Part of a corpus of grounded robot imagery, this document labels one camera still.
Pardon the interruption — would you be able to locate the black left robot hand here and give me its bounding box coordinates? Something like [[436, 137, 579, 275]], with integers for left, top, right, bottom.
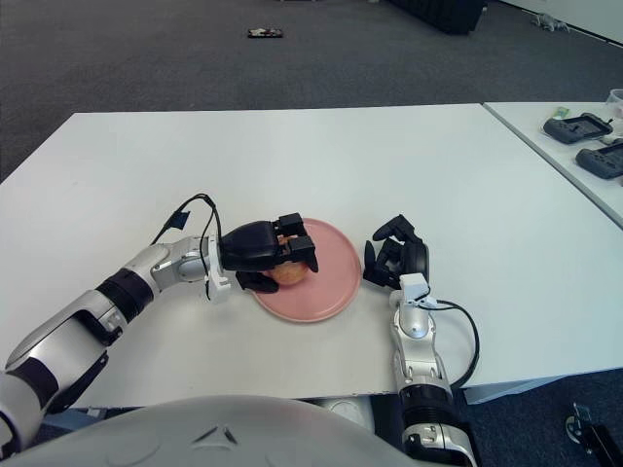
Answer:
[[203, 212, 320, 304]]

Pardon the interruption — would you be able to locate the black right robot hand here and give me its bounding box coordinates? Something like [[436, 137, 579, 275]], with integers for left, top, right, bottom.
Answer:
[[362, 213, 432, 305]]

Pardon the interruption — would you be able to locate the red yellow apple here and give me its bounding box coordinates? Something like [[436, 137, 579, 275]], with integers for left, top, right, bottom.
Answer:
[[267, 233, 309, 286]]

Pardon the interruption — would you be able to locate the pink round plate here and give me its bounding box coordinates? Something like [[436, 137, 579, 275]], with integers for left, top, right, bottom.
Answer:
[[252, 217, 364, 325]]

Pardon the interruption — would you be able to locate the silver robot hip part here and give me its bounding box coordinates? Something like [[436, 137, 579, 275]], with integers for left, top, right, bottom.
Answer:
[[311, 396, 376, 429]]

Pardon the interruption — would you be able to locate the silver robot torso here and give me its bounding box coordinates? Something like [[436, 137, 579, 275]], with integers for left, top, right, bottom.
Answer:
[[4, 394, 415, 467]]

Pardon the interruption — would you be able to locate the dark grey handheld controller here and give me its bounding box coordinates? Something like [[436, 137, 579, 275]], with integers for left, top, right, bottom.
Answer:
[[575, 139, 623, 180], [542, 112, 614, 145]]

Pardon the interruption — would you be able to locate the black box on floor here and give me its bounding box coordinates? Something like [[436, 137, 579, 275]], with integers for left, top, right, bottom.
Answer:
[[386, 0, 488, 35]]

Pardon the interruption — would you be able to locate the grey toy figure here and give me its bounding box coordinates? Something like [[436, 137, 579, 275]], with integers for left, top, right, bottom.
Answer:
[[530, 12, 571, 33]]

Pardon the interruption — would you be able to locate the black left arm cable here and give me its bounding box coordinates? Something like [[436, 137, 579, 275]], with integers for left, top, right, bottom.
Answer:
[[148, 193, 225, 273]]

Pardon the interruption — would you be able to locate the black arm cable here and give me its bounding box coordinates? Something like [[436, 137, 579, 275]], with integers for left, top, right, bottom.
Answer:
[[427, 299, 481, 388], [148, 193, 225, 273]]

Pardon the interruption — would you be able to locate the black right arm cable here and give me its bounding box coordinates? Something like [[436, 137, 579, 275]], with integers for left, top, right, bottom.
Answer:
[[427, 299, 481, 388]]

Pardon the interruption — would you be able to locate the black caster wheel frame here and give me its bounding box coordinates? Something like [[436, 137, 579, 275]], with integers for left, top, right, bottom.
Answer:
[[564, 402, 623, 467]]

